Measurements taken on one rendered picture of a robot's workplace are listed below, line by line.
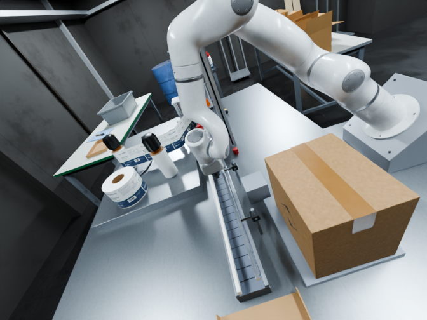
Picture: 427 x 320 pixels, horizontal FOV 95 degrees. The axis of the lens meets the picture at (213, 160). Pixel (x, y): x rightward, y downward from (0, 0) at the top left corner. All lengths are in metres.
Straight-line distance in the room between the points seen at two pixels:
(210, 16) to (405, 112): 0.79
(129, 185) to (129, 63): 5.06
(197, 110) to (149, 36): 5.17
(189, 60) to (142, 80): 5.44
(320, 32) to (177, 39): 2.07
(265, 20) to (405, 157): 0.72
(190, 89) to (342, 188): 0.50
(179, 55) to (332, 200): 0.55
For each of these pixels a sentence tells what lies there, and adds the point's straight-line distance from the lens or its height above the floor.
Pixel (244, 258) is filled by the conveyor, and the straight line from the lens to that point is 0.77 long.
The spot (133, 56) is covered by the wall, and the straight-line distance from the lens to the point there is 5.96.
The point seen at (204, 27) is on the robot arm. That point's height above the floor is 1.53.
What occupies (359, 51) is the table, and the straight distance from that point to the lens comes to 2.80.
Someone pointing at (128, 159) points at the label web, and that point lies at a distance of 1.47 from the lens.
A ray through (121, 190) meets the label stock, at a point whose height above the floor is 1.00.
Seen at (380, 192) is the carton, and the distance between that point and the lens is 0.60.
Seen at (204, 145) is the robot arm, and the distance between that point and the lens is 0.72.
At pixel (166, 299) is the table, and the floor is 0.83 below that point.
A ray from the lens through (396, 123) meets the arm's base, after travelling 1.03.
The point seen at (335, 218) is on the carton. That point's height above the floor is 1.12.
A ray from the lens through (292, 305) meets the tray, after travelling 0.76.
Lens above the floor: 1.57
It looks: 36 degrees down
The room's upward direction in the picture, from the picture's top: 25 degrees counter-clockwise
